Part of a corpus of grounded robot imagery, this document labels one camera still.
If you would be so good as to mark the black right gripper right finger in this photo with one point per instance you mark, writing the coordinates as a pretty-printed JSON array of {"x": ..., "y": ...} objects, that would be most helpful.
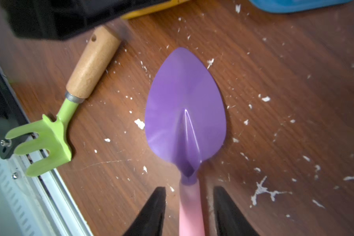
[{"x": 229, "y": 220}]

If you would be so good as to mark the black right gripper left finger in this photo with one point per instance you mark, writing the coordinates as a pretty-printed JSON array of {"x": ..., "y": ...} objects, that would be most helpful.
[{"x": 149, "y": 221}]

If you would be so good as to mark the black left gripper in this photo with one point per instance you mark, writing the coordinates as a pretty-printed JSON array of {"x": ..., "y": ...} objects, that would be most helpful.
[{"x": 64, "y": 19}]

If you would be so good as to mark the blue fork yellow handle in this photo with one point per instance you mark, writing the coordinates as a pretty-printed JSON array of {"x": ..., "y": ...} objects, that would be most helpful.
[{"x": 153, "y": 9}]

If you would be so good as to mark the purple trowel pink handle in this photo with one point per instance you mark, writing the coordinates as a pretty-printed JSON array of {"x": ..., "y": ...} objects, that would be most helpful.
[{"x": 185, "y": 124}]

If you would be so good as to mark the green rake wooden handle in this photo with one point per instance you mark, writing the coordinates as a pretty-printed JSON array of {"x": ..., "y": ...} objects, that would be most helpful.
[{"x": 52, "y": 136}]

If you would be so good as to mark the blue grey gardening glove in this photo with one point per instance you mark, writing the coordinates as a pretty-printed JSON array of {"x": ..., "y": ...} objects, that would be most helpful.
[{"x": 291, "y": 6}]

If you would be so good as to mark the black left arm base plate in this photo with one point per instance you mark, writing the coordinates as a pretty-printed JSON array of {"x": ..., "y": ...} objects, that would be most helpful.
[{"x": 11, "y": 116}]

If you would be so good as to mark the aluminium front mounting rail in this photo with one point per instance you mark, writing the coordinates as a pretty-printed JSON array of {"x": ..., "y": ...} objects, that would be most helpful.
[{"x": 40, "y": 206}]

